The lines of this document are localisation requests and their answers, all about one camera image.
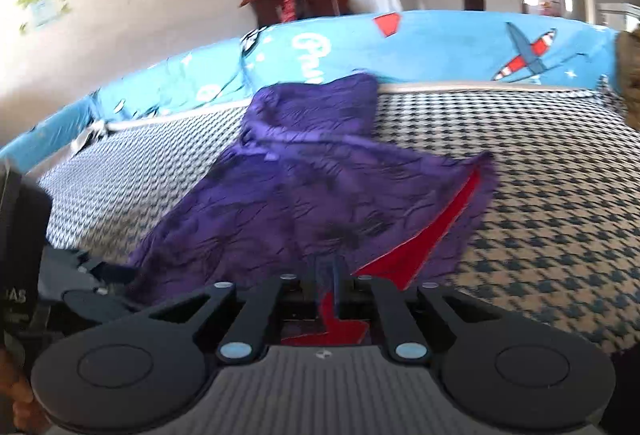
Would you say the blue printed sofa cover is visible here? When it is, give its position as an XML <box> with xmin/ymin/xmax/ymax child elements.
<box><xmin>0</xmin><ymin>10</ymin><xmax>623</xmax><ymax>161</ymax></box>

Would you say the brown patterned garment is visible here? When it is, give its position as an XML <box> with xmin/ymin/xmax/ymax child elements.
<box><xmin>614</xmin><ymin>28</ymin><xmax>640</xmax><ymax>131</ymax></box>

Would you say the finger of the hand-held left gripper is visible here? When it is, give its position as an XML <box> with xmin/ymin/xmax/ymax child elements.
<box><xmin>61</xmin><ymin>261</ymin><xmax>151</xmax><ymax>331</ymax></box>

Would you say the purple floral garment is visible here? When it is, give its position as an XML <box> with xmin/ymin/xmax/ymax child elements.
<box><xmin>127</xmin><ymin>72</ymin><xmax>498</xmax><ymax>348</ymax></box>

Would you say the person's left hand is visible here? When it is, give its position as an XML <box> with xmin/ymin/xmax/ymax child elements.
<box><xmin>0</xmin><ymin>345</ymin><xmax>40</xmax><ymax>422</ymax></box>

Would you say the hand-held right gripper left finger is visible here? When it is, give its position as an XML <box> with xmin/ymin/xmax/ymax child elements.
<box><xmin>142</xmin><ymin>257</ymin><xmax>321</xmax><ymax>363</ymax></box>

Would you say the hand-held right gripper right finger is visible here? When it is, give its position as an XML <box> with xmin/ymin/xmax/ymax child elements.
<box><xmin>332</xmin><ymin>257</ymin><xmax>503</xmax><ymax>363</ymax></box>

